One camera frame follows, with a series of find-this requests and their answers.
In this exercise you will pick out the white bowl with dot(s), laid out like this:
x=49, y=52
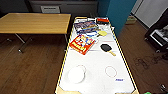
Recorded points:
x=76, y=74

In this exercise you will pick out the small green cup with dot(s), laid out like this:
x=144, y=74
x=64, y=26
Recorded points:
x=148, y=92

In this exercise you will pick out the blue white flat box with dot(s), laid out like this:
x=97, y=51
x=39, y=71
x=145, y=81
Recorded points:
x=91, y=33

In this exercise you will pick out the small yellow flat object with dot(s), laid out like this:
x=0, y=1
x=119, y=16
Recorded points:
x=102, y=33

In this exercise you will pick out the dark grey sofa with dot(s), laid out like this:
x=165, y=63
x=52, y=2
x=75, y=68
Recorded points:
x=73, y=5

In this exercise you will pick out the white paper sign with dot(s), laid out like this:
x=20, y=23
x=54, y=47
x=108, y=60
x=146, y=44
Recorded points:
x=50, y=9

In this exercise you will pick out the cardboard box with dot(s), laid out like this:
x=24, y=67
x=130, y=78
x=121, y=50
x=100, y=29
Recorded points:
x=131, y=20

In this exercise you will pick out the rectangular wooden table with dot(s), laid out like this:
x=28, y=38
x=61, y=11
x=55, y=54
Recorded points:
x=33, y=23

